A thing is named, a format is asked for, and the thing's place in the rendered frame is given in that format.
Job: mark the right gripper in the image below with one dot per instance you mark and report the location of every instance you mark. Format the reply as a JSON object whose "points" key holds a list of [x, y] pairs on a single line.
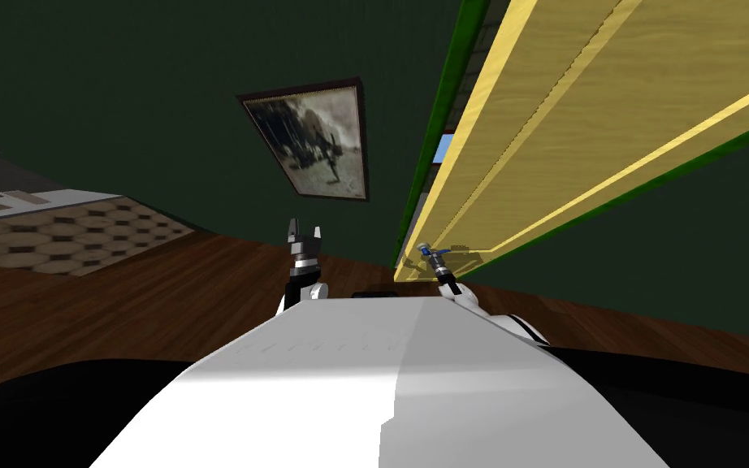
{"points": [[437, 260]]}

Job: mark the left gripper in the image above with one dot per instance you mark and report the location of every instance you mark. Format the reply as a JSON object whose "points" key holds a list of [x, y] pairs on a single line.
{"points": [[304, 250]]}

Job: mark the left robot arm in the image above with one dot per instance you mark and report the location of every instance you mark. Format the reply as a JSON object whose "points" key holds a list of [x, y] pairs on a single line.
{"points": [[298, 291]]}

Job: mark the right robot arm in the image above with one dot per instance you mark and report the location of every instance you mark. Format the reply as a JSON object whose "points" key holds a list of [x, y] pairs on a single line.
{"points": [[464, 298]]}

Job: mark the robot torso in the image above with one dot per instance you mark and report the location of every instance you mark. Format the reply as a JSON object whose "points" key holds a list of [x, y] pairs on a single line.
{"points": [[374, 390]]}

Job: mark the yellow wooden door leaf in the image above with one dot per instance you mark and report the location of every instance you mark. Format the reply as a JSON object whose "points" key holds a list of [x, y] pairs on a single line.
{"points": [[582, 117]]}

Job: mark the dark framed wall picture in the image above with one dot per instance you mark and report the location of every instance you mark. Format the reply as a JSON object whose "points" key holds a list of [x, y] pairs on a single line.
{"points": [[316, 140]]}

